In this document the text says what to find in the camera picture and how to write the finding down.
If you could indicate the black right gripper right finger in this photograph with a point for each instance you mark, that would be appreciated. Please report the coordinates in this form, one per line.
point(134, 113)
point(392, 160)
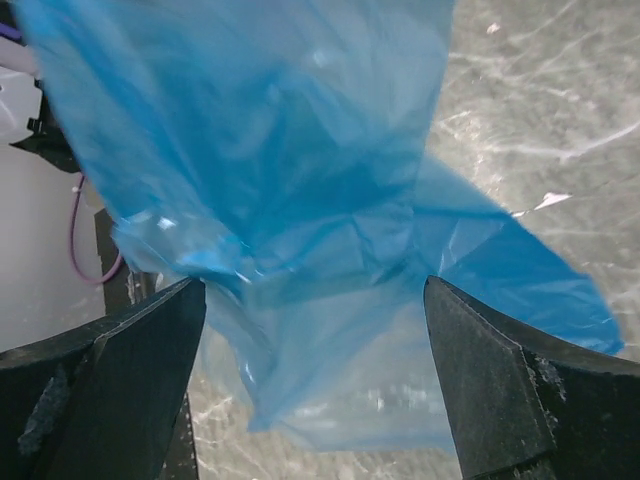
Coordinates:
point(523, 404)

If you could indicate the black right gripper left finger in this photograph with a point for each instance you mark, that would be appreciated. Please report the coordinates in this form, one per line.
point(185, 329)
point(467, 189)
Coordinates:
point(106, 400)

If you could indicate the blue plastic trash bag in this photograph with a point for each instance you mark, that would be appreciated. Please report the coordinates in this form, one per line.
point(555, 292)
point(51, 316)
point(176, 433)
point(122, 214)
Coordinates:
point(276, 151)

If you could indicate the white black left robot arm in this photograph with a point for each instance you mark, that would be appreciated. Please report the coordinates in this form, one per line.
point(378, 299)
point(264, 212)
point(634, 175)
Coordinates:
point(50, 267)

